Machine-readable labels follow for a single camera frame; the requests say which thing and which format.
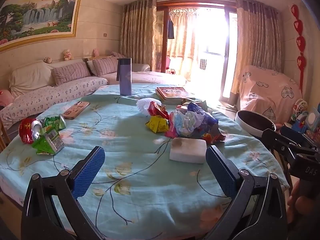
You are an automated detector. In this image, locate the blue toy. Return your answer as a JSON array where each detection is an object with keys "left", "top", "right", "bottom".
[{"left": 291, "top": 115, "right": 308, "bottom": 130}]

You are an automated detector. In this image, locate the white round trash bin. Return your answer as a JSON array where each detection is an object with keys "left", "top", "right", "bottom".
[{"left": 235, "top": 110, "right": 277, "bottom": 138}]

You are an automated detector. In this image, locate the wooden balcony door frame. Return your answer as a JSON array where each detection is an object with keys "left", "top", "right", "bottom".
[{"left": 156, "top": 1, "right": 238, "bottom": 100}]

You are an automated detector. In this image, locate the light blue picture frame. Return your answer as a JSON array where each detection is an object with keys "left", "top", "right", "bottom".
[{"left": 306, "top": 107, "right": 320, "bottom": 130}]

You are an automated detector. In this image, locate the dark hanging garment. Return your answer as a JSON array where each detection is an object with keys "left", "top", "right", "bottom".
[{"left": 167, "top": 17, "right": 175, "bottom": 40}]

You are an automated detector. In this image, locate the large pink plush toy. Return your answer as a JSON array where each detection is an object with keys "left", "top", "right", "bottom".
[{"left": 0, "top": 89, "right": 13, "bottom": 107}]

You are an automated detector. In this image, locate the yellow snack wrapper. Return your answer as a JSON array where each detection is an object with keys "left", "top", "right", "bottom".
[{"left": 145, "top": 116, "right": 169, "bottom": 133}]

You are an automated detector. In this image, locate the colourful plastic bag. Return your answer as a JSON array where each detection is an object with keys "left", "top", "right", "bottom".
[{"left": 165, "top": 102, "right": 227, "bottom": 144}]

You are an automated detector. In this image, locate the smartphone with orange case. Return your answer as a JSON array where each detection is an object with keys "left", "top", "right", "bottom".
[{"left": 62, "top": 101, "right": 90, "bottom": 120}]

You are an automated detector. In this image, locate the white cloth-covered cushion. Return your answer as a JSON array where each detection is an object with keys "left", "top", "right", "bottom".
[{"left": 10, "top": 61, "right": 54, "bottom": 98}]

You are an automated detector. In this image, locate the person's right hand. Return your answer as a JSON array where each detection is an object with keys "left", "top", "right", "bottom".
[{"left": 286, "top": 180, "right": 320, "bottom": 230}]

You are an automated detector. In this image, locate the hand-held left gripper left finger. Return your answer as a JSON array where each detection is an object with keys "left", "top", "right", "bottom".
[{"left": 21, "top": 146, "right": 105, "bottom": 240}]

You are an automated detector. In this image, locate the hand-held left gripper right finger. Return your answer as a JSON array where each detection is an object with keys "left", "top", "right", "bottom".
[{"left": 205, "top": 145, "right": 288, "bottom": 240}]

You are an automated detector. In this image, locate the red hanging decoration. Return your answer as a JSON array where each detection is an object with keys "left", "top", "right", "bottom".
[{"left": 290, "top": 4, "right": 307, "bottom": 93}]

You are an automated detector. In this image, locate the colourful picture book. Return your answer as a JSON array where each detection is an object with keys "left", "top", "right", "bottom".
[{"left": 155, "top": 86, "right": 197, "bottom": 104}]

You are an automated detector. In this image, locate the beige patterned curtain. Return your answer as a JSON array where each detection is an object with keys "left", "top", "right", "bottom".
[
  {"left": 231, "top": 0, "right": 284, "bottom": 100},
  {"left": 119, "top": 0, "right": 157, "bottom": 64}
]

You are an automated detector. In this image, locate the red snack wrapper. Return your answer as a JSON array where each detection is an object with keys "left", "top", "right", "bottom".
[{"left": 147, "top": 102, "right": 170, "bottom": 120}]

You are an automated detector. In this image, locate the purple water bottle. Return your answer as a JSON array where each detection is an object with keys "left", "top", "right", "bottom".
[{"left": 117, "top": 58, "right": 132, "bottom": 96}]

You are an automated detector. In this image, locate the pink heart-print furniture cover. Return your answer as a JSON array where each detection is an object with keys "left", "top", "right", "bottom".
[{"left": 236, "top": 65, "right": 303, "bottom": 130}]

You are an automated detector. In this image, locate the sheer balcony curtain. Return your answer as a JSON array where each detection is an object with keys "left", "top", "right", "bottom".
[{"left": 166, "top": 9, "right": 198, "bottom": 73}]

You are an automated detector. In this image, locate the green drink carton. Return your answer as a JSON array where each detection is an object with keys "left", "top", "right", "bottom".
[{"left": 32, "top": 126, "right": 65, "bottom": 155}]

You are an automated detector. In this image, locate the sofa with patterned cover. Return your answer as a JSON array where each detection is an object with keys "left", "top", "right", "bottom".
[{"left": 0, "top": 55, "right": 188, "bottom": 132}]

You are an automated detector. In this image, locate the crushed green can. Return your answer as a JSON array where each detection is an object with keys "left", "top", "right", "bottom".
[{"left": 44, "top": 114, "right": 67, "bottom": 130}]

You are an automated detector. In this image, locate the white foam block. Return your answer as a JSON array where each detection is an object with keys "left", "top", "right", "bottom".
[{"left": 169, "top": 137, "right": 207, "bottom": 164}]

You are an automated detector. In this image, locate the framed landscape painting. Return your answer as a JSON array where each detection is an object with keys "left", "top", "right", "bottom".
[{"left": 0, "top": 0, "right": 83, "bottom": 53}]

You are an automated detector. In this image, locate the white wheel toy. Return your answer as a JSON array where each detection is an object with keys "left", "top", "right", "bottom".
[{"left": 294, "top": 99, "right": 309, "bottom": 115}]

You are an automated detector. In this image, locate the large striped pillow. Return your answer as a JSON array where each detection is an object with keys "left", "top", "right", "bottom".
[{"left": 51, "top": 62, "right": 92, "bottom": 85}]

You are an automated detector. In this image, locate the crushed red can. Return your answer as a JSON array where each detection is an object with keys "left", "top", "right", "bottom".
[{"left": 19, "top": 118, "right": 43, "bottom": 144}]

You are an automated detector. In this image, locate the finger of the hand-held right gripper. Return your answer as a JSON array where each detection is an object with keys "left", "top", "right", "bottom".
[
  {"left": 261, "top": 128, "right": 316, "bottom": 158},
  {"left": 279, "top": 125, "right": 320, "bottom": 148}
]

